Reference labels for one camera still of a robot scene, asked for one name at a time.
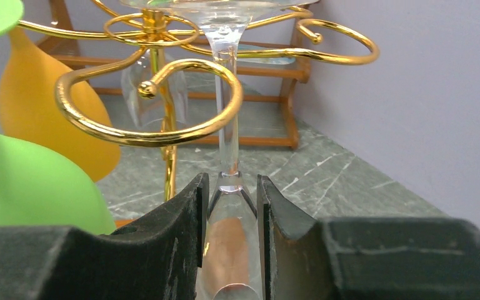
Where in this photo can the orange plastic wine glass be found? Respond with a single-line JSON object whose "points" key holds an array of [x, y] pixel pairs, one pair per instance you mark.
{"points": [[28, 109]]}

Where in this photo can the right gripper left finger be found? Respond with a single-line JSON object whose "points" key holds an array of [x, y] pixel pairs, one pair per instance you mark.
{"points": [[154, 257]]}

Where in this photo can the gold wire glass rack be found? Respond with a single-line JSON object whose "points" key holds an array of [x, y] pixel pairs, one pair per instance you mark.
{"points": [[153, 29]]}

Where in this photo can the green plastic wine glass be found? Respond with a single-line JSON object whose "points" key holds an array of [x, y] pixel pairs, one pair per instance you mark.
{"points": [[39, 186]]}

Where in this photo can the wooden shelf rack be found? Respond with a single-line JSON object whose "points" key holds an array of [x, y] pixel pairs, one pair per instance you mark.
{"points": [[264, 80]]}

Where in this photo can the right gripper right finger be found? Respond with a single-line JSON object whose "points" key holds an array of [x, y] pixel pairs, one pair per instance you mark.
{"points": [[363, 257]]}

